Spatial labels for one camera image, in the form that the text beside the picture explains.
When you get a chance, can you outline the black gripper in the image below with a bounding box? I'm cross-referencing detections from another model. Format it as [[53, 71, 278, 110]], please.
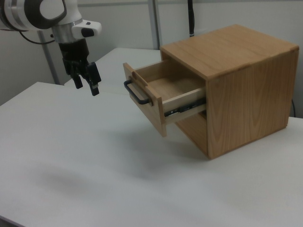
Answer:
[[58, 39, 102, 96]]

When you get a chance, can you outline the wooden drawer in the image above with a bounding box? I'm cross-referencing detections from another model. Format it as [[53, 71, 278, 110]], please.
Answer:
[[123, 59, 206, 138]]

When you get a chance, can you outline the wooden cabinet box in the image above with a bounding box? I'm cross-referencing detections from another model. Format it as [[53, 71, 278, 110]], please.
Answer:
[[160, 24, 300, 160]]

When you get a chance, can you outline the grey metal frame post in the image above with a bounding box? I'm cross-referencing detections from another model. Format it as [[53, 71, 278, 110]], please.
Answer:
[[37, 30, 60, 85]]

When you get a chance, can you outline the black metal drawer handle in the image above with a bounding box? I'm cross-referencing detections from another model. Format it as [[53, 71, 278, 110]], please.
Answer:
[[124, 79, 152, 105]]

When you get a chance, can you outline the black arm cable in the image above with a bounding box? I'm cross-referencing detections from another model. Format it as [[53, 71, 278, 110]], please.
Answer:
[[0, 28, 57, 44]]

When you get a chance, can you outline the grey partition frame post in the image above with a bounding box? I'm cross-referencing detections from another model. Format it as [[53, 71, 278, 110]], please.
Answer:
[[147, 0, 162, 50]]

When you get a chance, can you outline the black drawer slide rail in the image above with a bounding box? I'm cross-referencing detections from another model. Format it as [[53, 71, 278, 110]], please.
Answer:
[[164, 97, 206, 118]]

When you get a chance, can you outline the black pole with cable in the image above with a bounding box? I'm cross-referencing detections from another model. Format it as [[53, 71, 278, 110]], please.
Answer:
[[187, 0, 196, 38]]

